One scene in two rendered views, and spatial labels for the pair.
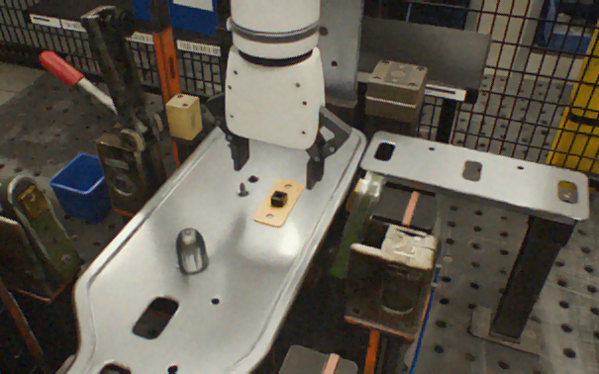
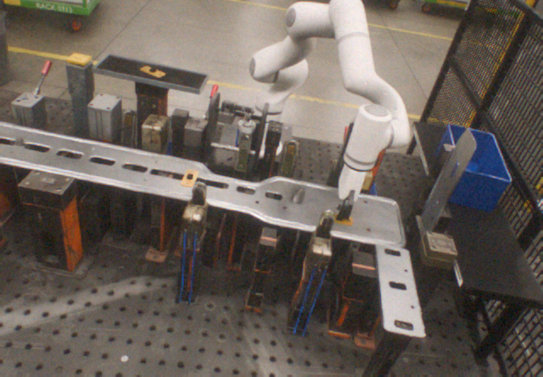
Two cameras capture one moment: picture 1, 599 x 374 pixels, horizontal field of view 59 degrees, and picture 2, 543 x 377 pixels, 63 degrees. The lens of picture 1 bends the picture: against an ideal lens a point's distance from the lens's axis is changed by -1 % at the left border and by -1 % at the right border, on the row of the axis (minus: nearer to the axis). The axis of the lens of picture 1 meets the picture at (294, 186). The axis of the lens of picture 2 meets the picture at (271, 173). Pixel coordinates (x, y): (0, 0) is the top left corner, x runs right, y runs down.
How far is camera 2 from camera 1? 0.94 m
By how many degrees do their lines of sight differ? 53
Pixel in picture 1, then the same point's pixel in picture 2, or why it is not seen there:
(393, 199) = (366, 260)
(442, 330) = (352, 353)
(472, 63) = (495, 286)
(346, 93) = not seen: hidden behind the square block
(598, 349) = not seen: outside the picture
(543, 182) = (405, 315)
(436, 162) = (395, 271)
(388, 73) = (438, 238)
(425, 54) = (488, 264)
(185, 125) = not seen: hidden behind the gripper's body
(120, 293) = (278, 186)
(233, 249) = (308, 209)
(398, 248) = (318, 241)
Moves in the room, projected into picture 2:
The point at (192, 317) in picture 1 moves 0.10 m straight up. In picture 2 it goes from (277, 203) to (282, 177)
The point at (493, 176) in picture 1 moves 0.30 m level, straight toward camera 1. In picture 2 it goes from (398, 294) to (282, 264)
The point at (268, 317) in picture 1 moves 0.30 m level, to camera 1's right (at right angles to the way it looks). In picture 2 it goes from (283, 221) to (317, 307)
